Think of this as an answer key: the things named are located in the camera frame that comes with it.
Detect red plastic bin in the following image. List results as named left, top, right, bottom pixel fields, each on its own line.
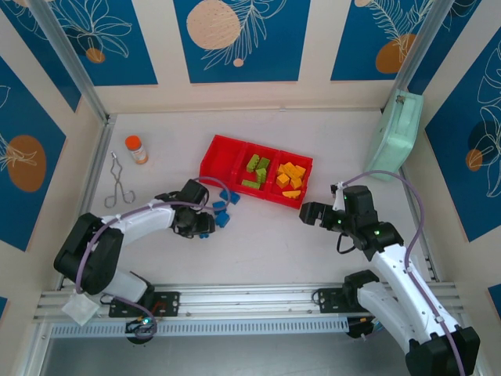
left=265, top=150, right=314, bottom=211
left=232, top=141, right=281, bottom=199
left=198, top=134, right=247, bottom=193

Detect mint green case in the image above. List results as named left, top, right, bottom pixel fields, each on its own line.
left=365, top=89, right=425, bottom=183

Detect orange capped small bottle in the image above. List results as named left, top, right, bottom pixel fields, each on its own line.
left=124, top=135, right=150, bottom=165

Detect metal tongs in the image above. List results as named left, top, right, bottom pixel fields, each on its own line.
left=104, top=151, right=136, bottom=208

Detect white folded cloth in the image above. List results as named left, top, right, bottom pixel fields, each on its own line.
left=61, top=295, right=99, bottom=326

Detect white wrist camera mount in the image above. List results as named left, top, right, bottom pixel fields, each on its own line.
left=330, top=181, right=348, bottom=213

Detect aluminium side rail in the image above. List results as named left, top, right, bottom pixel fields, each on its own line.
left=57, top=116, right=115, bottom=291
left=399, top=164, right=442, bottom=284

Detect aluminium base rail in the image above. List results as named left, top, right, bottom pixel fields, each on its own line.
left=33, top=282, right=459, bottom=323

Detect grey slotted cable duct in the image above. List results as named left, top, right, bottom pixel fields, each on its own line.
left=49, top=317, right=349, bottom=338

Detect black controller with wires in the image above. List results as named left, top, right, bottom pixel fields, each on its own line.
left=124, top=316, right=158, bottom=346

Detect aluminium frame post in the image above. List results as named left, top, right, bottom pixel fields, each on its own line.
left=27, top=0, right=110, bottom=123
left=392, top=0, right=458, bottom=101

